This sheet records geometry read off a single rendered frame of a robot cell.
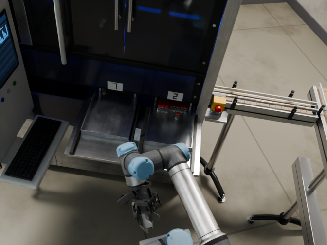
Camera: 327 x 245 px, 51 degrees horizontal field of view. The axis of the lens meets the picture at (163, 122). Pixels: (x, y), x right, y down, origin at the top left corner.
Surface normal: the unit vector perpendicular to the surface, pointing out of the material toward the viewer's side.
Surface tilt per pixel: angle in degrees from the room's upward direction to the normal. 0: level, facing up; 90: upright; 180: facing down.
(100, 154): 0
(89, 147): 0
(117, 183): 0
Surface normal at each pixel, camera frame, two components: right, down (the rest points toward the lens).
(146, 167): 0.39, 0.14
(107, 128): 0.12, -0.65
